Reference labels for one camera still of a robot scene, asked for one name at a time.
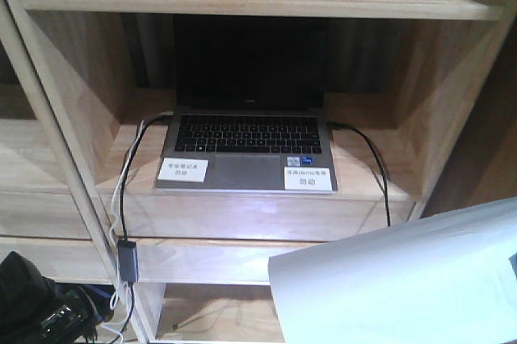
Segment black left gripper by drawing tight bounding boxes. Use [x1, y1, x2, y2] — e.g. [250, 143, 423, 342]
[23, 285, 99, 343]

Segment white paper sheets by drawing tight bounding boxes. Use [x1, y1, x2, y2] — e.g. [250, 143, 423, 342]
[268, 199, 516, 343]

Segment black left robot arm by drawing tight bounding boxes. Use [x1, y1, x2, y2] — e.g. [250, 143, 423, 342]
[1, 251, 99, 343]

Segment wooden shelf unit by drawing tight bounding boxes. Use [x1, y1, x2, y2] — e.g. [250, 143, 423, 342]
[1, 0, 516, 343]

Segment white label left palmrest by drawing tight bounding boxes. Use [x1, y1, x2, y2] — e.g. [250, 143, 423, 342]
[158, 157, 208, 182]

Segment white label palmrest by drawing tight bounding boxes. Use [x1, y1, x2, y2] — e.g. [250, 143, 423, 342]
[284, 166, 333, 191]
[158, 157, 208, 182]

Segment white label right palmrest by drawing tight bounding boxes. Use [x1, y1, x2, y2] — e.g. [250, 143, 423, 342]
[284, 166, 333, 191]

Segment grey laptop computer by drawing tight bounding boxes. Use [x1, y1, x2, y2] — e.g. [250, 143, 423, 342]
[155, 15, 337, 194]

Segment white cable left of laptop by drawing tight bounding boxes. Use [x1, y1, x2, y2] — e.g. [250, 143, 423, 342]
[99, 111, 173, 344]

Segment grey cable adapter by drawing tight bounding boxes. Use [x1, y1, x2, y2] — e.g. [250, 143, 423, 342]
[117, 239, 139, 283]

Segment black cable left of laptop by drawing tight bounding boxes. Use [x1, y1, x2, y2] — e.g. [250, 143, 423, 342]
[120, 116, 170, 240]

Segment black cable of laptop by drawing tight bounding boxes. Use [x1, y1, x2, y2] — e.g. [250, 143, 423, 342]
[120, 116, 170, 240]
[329, 121, 392, 227]

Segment black cable right of laptop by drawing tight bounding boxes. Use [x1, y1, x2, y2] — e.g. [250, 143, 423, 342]
[329, 121, 392, 227]

